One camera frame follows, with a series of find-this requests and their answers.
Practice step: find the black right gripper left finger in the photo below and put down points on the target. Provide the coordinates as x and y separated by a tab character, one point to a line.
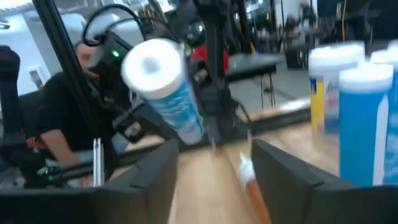
93	205

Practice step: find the orange sealant tube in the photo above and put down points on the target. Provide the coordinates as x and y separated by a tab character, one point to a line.
258	202

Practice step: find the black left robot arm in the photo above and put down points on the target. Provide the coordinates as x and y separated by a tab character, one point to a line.
217	102

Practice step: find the person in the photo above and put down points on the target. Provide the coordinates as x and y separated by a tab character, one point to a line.
59	115

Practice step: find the silver aluminium bracket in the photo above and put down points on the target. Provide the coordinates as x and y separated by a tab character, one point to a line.
98	161

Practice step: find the black office chair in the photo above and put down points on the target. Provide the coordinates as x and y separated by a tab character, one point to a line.
9	93

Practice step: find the Lysol wipes canister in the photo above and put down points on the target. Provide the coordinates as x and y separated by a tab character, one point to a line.
317	105

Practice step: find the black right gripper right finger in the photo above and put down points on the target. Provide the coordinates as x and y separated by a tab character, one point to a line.
326	205

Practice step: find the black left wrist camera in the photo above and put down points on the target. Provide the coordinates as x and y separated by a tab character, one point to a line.
109	54

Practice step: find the dark grey desk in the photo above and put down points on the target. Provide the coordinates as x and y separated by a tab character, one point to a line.
255	63

